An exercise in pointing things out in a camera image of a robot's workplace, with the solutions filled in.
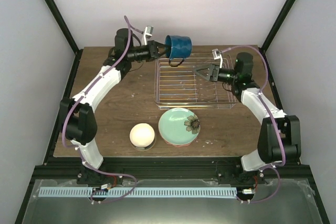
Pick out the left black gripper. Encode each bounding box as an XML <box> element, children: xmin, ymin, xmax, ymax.
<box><xmin>127</xmin><ymin>40</ymin><xmax>170</xmax><ymax>62</ymax></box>

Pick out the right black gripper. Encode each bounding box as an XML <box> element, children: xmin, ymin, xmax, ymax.
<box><xmin>193</xmin><ymin>65</ymin><xmax>238</xmax><ymax>84</ymax></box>

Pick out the blue enamel mug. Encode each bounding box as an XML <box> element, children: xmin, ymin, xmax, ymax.
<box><xmin>164</xmin><ymin>35</ymin><xmax>192</xmax><ymax>67</ymax></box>

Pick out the teal flower plate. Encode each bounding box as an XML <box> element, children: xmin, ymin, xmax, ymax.
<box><xmin>158</xmin><ymin>108</ymin><xmax>201</xmax><ymax>144</ymax></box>

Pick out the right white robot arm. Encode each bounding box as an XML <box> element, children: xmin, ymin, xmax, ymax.
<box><xmin>193</xmin><ymin>52</ymin><xmax>301</xmax><ymax>184</ymax></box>

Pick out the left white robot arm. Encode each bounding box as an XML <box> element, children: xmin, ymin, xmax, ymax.
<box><xmin>59</xmin><ymin>28</ymin><xmax>171</xmax><ymax>184</ymax></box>

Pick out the orange scalloped plate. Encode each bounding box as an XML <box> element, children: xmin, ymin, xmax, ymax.
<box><xmin>165</xmin><ymin>140</ymin><xmax>191</xmax><ymax>147</ymax></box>

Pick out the white upturned bowl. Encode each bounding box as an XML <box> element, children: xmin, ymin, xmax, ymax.
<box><xmin>129</xmin><ymin>123</ymin><xmax>155</xmax><ymax>147</ymax></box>

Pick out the light blue slotted strip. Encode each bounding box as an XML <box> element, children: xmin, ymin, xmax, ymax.
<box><xmin>38</xmin><ymin>187</ymin><xmax>237</xmax><ymax>199</ymax></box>

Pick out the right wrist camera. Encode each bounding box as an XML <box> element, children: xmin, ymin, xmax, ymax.
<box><xmin>212</xmin><ymin>49</ymin><xmax>223</xmax><ymax>68</ymax></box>

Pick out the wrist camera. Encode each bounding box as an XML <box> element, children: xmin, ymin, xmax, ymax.
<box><xmin>141</xmin><ymin>26</ymin><xmax>153</xmax><ymax>45</ymax></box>
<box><xmin>212</xmin><ymin>49</ymin><xmax>223</xmax><ymax>68</ymax></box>

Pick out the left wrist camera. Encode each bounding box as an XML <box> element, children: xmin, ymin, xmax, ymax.
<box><xmin>141</xmin><ymin>26</ymin><xmax>153</xmax><ymax>45</ymax></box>

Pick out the wire dish rack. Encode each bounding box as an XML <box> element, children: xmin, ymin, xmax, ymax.
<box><xmin>154</xmin><ymin>52</ymin><xmax>238</xmax><ymax>109</ymax></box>

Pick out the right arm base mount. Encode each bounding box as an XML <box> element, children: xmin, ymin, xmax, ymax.
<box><xmin>216</xmin><ymin>166</ymin><xmax>262</xmax><ymax>185</ymax></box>

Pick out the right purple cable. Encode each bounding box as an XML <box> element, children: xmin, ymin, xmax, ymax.
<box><xmin>220</xmin><ymin>45</ymin><xmax>287</xmax><ymax>204</ymax></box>

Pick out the black aluminium frame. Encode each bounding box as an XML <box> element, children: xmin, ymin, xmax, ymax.
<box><xmin>15</xmin><ymin>0</ymin><xmax>330</xmax><ymax>223</ymax></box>

